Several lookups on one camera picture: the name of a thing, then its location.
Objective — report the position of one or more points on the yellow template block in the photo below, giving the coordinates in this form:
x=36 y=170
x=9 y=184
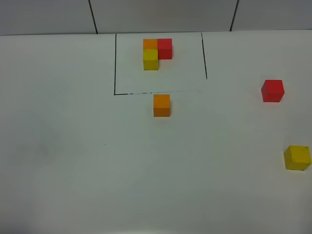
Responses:
x=150 y=59

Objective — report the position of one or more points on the orange template block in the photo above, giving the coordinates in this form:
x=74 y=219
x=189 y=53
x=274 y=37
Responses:
x=149 y=44

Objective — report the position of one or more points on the red template block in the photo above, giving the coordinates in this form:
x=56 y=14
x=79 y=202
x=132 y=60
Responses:
x=165 y=48

